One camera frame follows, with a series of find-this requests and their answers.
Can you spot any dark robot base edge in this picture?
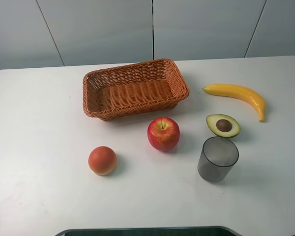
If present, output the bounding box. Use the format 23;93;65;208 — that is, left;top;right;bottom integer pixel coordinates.
57;227;237;236

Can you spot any grey translucent plastic cup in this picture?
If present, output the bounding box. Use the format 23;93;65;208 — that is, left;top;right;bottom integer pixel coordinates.
197;136;239;183

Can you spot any orange round bread bun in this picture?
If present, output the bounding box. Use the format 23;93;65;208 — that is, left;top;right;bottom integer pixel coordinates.
88;146;117;176

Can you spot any brown wicker basket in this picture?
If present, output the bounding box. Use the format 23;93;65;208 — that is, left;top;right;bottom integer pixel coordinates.
83;59;190;120

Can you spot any yellow banana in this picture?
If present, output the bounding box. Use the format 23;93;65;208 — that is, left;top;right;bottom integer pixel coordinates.
202;84;266;122

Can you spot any halved avocado with pit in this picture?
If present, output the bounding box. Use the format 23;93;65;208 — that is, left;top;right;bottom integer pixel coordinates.
206;114;241;138

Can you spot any red apple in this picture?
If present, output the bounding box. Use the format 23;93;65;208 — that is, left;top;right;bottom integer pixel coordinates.
147;117;180;152

